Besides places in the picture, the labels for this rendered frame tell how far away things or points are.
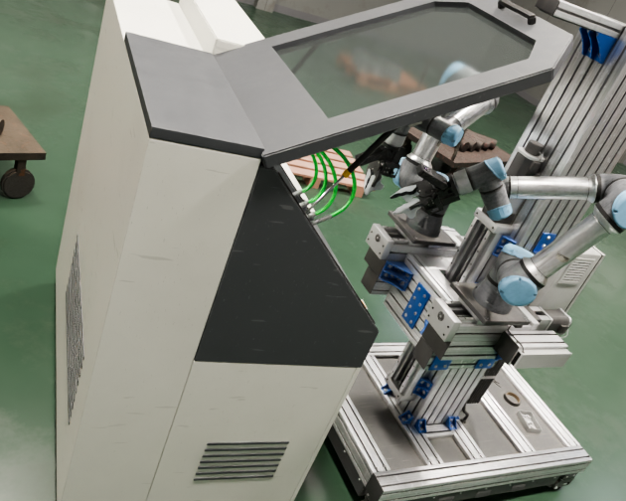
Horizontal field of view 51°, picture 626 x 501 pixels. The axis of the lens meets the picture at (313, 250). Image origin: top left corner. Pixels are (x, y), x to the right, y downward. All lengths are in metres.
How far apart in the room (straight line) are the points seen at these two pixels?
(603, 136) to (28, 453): 2.36
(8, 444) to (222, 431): 0.86
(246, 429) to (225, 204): 0.90
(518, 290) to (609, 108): 0.70
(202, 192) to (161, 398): 0.72
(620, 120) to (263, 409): 1.57
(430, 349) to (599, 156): 0.92
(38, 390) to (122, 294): 1.21
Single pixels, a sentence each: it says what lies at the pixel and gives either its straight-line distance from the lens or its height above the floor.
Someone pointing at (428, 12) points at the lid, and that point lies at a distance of 2.35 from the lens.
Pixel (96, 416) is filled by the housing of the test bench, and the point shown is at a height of 0.56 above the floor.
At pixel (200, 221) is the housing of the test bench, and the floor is 1.27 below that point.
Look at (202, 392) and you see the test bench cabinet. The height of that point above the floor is 0.66.
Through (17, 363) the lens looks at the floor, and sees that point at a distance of 3.03.
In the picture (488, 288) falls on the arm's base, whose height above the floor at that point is 1.10.
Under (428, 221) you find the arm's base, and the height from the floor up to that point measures 1.10.
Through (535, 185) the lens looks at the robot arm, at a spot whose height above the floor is 1.51.
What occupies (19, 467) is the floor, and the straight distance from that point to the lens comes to 2.67.
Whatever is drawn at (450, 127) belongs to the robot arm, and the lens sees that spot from 2.31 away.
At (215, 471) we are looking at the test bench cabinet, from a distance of 2.41.
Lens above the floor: 2.08
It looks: 28 degrees down
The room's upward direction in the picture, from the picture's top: 22 degrees clockwise
